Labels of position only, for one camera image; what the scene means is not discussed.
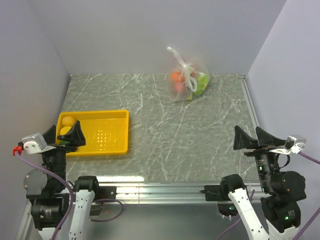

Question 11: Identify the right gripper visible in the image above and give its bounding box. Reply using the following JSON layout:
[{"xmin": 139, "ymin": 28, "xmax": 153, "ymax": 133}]
[{"xmin": 233, "ymin": 123, "xmax": 286, "ymax": 190}]

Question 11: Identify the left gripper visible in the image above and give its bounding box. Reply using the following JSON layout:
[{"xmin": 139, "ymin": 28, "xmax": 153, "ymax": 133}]
[{"xmin": 40, "ymin": 119, "xmax": 84, "ymax": 189}]

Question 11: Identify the clear plastic bag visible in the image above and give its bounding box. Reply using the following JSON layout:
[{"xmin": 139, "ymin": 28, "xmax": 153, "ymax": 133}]
[{"xmin": 166, "ymin": 46, "xmax": 211, "ymax": 102}]

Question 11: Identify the light green fruit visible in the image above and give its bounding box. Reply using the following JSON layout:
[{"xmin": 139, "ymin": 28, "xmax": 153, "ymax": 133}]
[{"xmin": 192, "ymin": 74, "xmax": 210, "ymax": 97}]

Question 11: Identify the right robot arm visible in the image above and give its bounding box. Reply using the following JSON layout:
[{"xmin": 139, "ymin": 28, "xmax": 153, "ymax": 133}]
[{"xmin": 220, "ymin": 125, "xmax": 307, "ymax": 240}]

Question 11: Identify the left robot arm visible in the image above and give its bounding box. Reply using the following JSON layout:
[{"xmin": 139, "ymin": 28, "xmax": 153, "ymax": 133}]
[{"xmin": 20, "ymin": 120, "xmax": 101, "ymax": 240}]

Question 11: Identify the yellow fruit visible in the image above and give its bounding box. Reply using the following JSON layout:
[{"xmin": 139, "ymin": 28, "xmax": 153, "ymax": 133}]
[{"xmin": 59, "ymin": 126, "xmax": 72, "ymax": 136}]

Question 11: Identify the dark green fruit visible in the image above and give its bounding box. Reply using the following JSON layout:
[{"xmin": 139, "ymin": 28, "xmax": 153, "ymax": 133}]
[{"xmin": 59, "ymin": 140, "xmax": 70, "ymax": 145}]

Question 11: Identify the pale orange fruit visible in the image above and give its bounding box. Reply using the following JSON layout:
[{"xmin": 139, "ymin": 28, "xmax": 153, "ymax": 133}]
[{"xmin": 61, "ymin": 116, "xmax": 76, "ymax": 127}]

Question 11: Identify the pink fruit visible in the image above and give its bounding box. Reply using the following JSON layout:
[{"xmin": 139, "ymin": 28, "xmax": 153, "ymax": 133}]
[{"xmin": 173, "ymin": 82, "xmax": 188, "ymax": 94}]

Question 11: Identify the yellow plastic tray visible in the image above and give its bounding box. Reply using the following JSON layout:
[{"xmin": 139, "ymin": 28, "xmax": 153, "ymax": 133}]
[{"xmin": 56, "ymin": 109, "xmax": 129, "ymax": 158}]

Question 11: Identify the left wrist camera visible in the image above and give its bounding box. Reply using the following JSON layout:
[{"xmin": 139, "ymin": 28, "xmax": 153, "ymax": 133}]
[{"xmin": 13, "ymin": 133, "xmax": 57, "ymax": 156}]

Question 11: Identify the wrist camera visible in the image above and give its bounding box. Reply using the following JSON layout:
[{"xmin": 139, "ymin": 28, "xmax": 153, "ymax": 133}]
[
  {"xmin": 270, "ymin": 135, "xmax": 307, "ymax": 155},
  {"xmin": 13, "ymin": 133, "xmax": 57, "ymax": 156}
]

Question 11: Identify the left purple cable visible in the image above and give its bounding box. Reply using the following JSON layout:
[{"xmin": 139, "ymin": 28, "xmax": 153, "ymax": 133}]
[{"xmin": 14, "ymin": 152, "xmax": 125, "ymax": 240}]

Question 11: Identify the purple cable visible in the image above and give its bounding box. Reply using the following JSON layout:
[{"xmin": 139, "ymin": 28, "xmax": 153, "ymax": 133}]
[
  {"xmin": 14, "ymin": 152, "xmax": 125, "ymax": 240},
  {"xmin": 217, "ymin": 151, "xmax": 320, "ymax": 240}
]

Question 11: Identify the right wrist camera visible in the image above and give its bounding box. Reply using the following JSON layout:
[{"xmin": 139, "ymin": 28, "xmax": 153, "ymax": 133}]
[{"xmin": 270, "ymin": 135, "xmax": 307, "ymax": 155}]

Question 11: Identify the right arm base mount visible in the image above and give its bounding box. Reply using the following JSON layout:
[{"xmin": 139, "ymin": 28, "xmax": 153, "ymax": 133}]
[{"xmin": 199, "ymin": 185, "xmax": 239, "ymax": 219}]

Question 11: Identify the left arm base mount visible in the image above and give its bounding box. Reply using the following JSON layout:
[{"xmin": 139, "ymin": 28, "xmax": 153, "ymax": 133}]
[{"xmin": 90, "ymin": 185, "xmax": 117, "ymax": 217}]

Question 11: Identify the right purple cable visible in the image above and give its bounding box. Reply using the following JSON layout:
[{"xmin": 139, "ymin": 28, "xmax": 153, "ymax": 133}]
[{"xmin": 217, "ymin": 151, "xmax": 320, "ymax": 240}]

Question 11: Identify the aluminium rail frame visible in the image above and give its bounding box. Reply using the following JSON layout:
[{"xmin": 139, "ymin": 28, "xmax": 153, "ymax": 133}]
[{"xmin": 14, "ymin": 74, "xmax": 308, "ymax": 240}]

